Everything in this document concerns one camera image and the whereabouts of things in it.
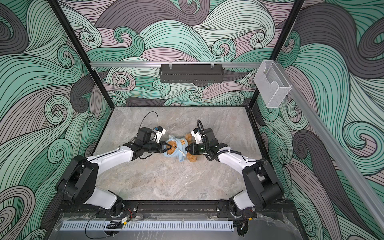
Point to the black wall tray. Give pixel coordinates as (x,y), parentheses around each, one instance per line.
(191,74)

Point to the white slotted cable duct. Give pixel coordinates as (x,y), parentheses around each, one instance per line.
(150,226)

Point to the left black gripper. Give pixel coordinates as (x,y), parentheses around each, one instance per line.
(159,150)

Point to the aluminium rail wall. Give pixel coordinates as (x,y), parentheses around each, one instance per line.
(305,97)
(137,64)

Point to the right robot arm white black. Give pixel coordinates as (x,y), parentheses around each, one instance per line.
(262,184)

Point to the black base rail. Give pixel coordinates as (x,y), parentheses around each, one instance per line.
(211,208)

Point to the light blue fleece hoodie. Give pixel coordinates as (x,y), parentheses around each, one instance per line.
(178,148)

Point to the brown teddy bear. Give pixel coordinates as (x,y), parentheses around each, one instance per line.
(190,139)

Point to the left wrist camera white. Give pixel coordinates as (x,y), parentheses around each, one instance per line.
(159,131)

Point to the aluminium rail back wall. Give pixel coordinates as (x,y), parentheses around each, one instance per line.
(137,64)

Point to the aluminium rail right wall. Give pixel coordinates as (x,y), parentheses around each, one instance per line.
(305,97)

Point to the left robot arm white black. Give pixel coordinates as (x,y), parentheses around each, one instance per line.
(78,182)

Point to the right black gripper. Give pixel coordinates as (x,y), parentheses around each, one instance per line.
(193,150)

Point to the clear plastic wall bin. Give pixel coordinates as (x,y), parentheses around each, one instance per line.
(272,83)

